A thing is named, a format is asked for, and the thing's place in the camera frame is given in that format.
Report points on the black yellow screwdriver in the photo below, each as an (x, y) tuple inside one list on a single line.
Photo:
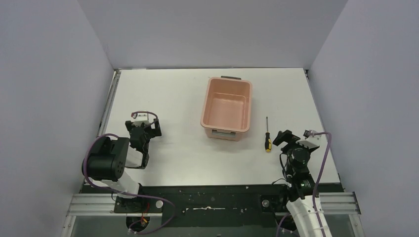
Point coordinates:
[(267, 142)]

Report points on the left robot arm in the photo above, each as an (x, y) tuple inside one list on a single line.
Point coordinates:
[(108, 159)]

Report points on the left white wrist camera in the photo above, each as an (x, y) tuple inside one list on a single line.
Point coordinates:
[(141, 119)]

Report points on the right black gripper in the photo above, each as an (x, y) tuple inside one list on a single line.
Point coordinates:
[(291, 141)]

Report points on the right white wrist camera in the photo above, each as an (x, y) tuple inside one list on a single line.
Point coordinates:
[(310, 142)]

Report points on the aluminium frame rail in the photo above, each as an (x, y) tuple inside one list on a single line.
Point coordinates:
[(102, 205)]

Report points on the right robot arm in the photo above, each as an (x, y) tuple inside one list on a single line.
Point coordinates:
[(301, 196)]

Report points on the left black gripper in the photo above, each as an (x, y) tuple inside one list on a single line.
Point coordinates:
[(147, 131)]

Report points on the pink plastic bin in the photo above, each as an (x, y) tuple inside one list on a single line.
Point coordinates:
[(227, 106)]

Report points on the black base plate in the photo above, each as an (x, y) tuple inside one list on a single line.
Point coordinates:
[(272, 196)]

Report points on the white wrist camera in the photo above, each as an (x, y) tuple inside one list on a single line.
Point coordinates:
[(141, 119), (310, 142)]

